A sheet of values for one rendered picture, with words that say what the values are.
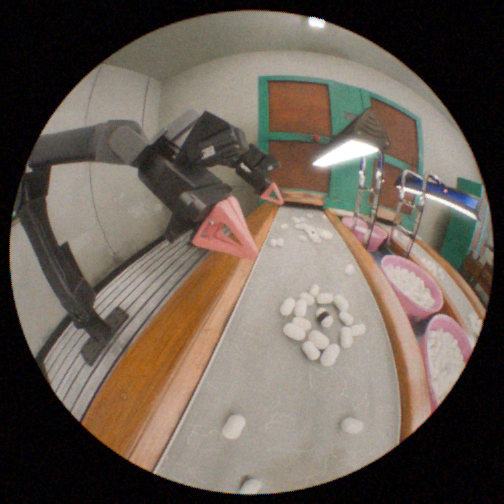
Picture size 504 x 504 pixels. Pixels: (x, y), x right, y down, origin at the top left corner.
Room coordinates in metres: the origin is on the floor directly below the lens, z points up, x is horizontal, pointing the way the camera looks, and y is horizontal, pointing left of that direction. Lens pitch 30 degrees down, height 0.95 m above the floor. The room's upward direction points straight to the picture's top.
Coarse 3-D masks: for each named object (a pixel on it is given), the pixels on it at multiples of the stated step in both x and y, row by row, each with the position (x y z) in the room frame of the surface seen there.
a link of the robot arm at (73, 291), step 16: (32, 176) 0.06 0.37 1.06; (32, 192) 0.06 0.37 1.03; (32, 208) 0.05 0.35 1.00; (32, 224) 0.04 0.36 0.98; (48, 224) 0.08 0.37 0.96; (32, 240) 0.04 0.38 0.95; (48, 240) 0.07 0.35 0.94; (48, 256) 0.05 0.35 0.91; (64, 256) 0.09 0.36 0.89; (48, 272) 0.04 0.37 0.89; (64, 272) 0.07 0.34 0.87; (64, 288) 0.05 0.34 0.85; (80, 288) 0.08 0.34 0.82; (64, 304) 0.03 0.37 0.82; (80, 304) 0.06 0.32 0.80
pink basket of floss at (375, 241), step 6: (348, 222) 0.71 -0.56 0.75; (360, 222) 0.70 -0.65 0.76; (348, 228) 0.58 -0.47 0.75; (366, 228) 0.66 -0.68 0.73; (378, 228) 0.60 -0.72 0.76; (354, 234) 0.54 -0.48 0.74; (360, 234) 0.51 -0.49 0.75; (378, 234) 0.57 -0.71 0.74; (384, 234) 0.52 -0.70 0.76; (360, 240) 0.51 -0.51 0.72; (372, 240) 0.47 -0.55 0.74; (378, 240) 0.47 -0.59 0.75; (372, 246) 0.48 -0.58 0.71; (378, 246) 0.50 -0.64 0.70
